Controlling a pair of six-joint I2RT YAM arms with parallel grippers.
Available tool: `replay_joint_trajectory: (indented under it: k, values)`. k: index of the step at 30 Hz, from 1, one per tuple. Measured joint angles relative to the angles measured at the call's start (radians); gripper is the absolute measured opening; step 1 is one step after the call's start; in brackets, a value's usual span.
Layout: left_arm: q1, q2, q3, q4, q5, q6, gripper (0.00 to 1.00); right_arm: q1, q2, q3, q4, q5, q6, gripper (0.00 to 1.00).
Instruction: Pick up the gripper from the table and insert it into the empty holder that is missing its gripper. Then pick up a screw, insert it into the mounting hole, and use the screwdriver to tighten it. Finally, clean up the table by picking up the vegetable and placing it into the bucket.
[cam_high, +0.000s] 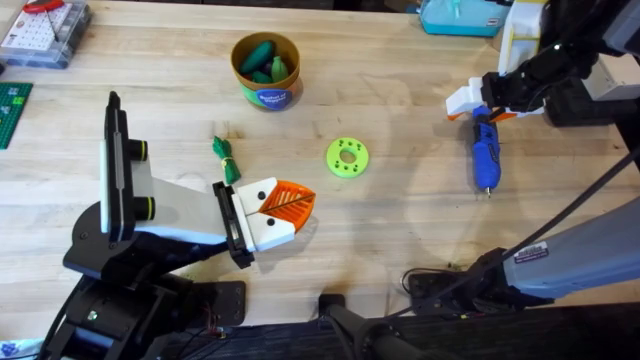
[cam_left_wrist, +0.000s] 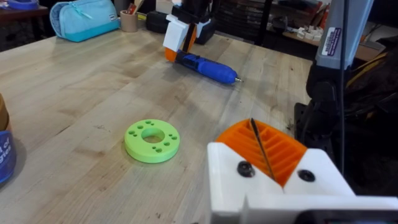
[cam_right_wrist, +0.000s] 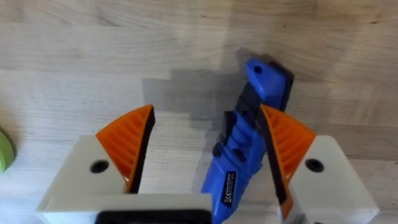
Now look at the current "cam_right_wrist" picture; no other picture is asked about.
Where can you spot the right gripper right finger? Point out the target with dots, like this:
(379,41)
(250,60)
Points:
(311,174)

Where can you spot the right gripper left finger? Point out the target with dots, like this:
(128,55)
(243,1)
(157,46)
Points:
(121,155)

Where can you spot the blue electric screwdriver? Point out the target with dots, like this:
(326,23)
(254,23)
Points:
(239,149)

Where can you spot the green disc with holes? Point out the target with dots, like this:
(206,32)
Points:
(5,152)

